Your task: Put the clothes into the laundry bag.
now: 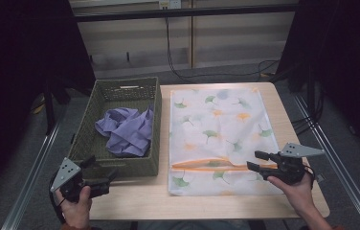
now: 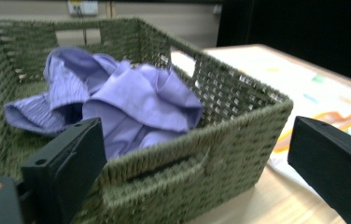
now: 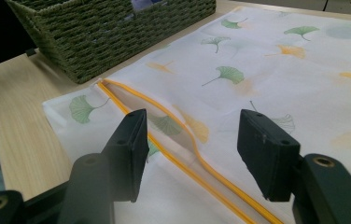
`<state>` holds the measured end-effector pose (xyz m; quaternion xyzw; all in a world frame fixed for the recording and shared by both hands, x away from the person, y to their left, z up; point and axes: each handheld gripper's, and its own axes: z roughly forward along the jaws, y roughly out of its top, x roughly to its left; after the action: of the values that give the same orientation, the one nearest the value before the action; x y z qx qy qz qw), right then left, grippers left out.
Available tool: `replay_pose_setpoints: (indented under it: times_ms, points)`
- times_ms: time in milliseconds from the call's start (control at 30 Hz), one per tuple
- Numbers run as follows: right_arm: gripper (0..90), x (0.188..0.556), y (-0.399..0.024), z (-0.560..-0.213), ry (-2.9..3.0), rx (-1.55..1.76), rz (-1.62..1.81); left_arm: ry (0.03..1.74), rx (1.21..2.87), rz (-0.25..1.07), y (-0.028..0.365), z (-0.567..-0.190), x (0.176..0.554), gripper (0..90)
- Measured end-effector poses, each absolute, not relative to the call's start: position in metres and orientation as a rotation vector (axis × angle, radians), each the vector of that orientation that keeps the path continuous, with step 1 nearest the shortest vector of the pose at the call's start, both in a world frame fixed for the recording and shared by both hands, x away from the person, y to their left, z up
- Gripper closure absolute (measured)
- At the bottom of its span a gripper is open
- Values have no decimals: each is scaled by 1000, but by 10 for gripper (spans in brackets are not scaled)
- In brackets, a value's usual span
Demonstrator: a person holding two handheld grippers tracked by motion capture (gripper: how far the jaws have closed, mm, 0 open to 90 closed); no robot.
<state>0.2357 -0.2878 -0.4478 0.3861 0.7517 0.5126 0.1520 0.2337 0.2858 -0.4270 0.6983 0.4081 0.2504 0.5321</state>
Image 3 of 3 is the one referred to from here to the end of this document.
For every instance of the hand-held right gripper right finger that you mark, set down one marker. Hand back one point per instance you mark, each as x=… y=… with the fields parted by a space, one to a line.
x=267 y=155

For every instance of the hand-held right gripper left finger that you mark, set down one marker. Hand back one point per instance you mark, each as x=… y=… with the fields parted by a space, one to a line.
x=127 y=155

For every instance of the white leaf-print laundry bag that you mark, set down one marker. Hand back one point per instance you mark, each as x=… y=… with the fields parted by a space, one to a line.
x=288 y=109

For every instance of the green woven basket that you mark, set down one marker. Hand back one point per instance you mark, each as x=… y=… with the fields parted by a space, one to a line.
x=102 y=40

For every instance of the purple cloth garment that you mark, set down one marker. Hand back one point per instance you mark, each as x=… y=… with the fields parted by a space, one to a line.
x=142 y=4

